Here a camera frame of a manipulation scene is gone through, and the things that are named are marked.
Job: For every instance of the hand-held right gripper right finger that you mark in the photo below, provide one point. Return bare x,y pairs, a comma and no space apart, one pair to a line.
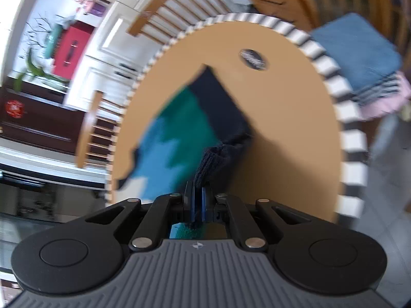
204,203

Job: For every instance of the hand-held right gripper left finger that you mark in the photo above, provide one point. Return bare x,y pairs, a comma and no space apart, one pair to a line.
192,203

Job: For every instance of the navy green blue knit garment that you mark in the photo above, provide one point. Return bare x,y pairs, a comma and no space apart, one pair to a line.
189,118

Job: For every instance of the round wooden table striped rim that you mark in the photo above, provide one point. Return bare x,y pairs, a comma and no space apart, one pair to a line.
289,128

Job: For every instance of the wooden slatted chair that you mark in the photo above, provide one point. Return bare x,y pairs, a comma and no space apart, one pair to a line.
167,14
94,131

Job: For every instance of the dark round sticker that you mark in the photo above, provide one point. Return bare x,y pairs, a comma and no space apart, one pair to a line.
252,58

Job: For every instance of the black oven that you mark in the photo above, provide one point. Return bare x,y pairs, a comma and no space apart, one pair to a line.
35,195

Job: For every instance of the dark brown cabinet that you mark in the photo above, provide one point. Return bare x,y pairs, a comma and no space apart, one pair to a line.
35,125

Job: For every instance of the white cabinet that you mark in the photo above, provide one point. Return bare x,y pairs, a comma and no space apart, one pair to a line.
110,41

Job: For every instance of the red round ornament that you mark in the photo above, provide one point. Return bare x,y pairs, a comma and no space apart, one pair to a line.
14,107

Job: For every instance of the striped folded cloth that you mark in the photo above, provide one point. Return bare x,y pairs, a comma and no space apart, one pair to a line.
377,90

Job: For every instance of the pink folded cloth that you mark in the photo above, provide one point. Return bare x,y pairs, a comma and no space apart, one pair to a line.
387,104

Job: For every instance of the green potted plant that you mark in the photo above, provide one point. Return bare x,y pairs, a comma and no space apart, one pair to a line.
33,67

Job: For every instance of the blue folded towel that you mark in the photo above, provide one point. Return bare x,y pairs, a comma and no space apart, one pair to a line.
354,53

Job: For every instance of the teal bottle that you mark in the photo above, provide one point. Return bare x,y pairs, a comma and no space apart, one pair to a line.
50,41

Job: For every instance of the purple box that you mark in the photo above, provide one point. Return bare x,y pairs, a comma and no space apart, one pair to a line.
98,8

